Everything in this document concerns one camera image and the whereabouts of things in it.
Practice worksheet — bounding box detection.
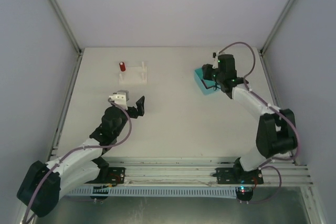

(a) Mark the red large spring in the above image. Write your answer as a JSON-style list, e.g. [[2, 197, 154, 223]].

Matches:
[[119, 61, 126, 72]]

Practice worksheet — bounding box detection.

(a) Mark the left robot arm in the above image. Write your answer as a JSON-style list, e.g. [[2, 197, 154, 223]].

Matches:
[[16, 91, 145, 217]]

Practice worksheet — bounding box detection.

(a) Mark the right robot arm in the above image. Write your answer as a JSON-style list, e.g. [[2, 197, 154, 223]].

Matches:
[[202, 54, 299, 183]]

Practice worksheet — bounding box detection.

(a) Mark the teal plastic bin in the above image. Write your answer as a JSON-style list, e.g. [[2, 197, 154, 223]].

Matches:
[[194, 68, 220, 95]]

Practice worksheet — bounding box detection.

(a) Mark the white four-peg fixture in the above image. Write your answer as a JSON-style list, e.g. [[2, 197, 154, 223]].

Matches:
[[119, 61, 148, 86]]

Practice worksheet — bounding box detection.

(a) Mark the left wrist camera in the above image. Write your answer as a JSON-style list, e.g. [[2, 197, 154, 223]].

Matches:
[[108, 90, 129, 104]]

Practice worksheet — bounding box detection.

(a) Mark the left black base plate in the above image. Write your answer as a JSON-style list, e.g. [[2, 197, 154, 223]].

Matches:
[[86, 167, 126, 185]]

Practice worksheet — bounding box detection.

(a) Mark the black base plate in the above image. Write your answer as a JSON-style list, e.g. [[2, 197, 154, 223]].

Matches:
[[86, 167, 126, 185], [212, 167, 264, 185]]

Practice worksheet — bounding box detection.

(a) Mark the grey slotted cable duct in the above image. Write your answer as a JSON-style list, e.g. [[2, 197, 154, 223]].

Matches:
[[67, 186, 236, 199]]

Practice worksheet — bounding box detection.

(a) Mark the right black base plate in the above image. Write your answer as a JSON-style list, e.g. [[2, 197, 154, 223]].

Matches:
[[212, 167, 264, 185]]

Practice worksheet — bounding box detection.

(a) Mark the left frame post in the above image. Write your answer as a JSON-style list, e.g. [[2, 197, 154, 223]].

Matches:
[[48, 0, 82, 56]]

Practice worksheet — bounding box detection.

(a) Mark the frame post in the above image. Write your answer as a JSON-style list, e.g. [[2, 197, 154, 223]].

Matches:
[[48, 0, 82, 56], [259, 0, 296, 57]]

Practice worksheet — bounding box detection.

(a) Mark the right frame post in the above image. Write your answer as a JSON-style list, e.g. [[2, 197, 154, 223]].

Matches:
[[259, 0, 296, 57]]

